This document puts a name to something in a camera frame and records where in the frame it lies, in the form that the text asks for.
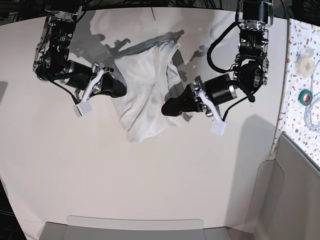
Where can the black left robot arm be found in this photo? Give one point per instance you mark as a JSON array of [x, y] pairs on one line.
[[248, 73]]

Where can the grey chair right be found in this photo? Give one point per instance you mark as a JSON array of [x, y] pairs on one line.
[[285, 203]]

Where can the white t-shirt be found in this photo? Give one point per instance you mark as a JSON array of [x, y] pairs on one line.
[[151, 79]]

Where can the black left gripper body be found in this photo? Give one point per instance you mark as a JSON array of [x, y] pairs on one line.
[[190, 101]]

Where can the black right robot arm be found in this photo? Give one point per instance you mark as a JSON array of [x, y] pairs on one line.
[[51, 63]]

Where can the clear tape dispenser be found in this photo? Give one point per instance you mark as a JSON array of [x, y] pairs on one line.
[[305, 64]]

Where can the green tape roll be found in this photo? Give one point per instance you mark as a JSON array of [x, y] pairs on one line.
[[305, 97]]

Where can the terrazzo pattern side surface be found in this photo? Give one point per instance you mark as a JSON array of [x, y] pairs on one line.
[[300, 123]]

